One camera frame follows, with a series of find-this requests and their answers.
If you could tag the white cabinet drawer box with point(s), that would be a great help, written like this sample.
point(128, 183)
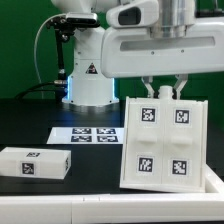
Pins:
point(34, 163)

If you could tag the white cabinet body box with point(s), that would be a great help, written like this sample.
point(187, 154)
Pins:
point(165, 96)

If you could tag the white front panel with peg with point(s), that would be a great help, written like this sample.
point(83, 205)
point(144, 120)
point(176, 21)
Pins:
point(184, 145)

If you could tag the flat white panel four tags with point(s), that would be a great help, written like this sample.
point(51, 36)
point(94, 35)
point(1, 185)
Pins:
point(86, 135)

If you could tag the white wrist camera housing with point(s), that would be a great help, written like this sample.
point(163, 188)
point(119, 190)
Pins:
point(138, 13)

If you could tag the white L-shaped obstacle frame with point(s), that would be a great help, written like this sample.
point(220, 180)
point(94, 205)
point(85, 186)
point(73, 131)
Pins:
point(122, 208)

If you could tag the white door panel with peg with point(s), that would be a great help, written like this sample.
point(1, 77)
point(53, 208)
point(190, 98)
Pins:
point(144, 142)

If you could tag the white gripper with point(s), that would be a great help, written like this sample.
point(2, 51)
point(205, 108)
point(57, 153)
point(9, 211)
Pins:
point(134, 53)

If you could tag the black camera on stand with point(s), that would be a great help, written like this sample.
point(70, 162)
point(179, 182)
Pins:
point(64, 27)

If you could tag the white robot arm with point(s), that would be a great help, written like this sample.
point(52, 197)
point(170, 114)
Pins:
point(87, 85)

